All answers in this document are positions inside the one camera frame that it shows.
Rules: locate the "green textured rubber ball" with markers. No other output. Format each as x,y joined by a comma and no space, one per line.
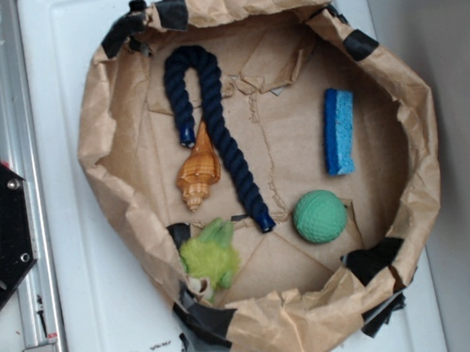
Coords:
320,217

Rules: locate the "orange spiral seashell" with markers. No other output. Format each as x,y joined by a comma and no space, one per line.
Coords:
200,171

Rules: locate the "brown paper taped bin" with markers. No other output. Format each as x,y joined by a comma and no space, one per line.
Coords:
277,59

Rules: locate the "green fuzzy plush toy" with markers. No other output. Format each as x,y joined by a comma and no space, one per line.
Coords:
210,260

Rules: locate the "blue sponge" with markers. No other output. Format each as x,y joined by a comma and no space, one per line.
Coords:
338,131

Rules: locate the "aluminium extrusion rail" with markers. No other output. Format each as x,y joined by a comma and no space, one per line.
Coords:
39,302

